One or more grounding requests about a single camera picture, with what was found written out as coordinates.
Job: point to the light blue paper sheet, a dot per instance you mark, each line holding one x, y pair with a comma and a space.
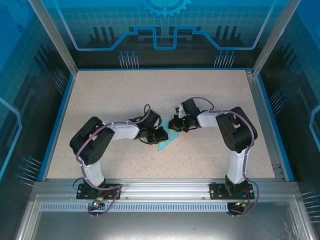
172, 138

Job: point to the aluminium side rail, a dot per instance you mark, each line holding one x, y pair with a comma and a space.
265, 125

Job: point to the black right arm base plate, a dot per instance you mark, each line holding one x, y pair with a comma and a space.
216, 191

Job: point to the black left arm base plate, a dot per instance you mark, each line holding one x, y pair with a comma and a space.
82, 195

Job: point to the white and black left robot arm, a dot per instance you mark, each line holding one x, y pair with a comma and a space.
92, 172

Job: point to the steel sheet tray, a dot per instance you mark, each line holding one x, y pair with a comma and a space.
162, 227

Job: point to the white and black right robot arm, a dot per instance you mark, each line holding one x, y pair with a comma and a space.
236, 167

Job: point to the aluminium frame post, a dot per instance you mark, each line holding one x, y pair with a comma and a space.
55, 37
275, 37

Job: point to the long aluminium mounting rail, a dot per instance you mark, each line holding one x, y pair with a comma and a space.
162, 188

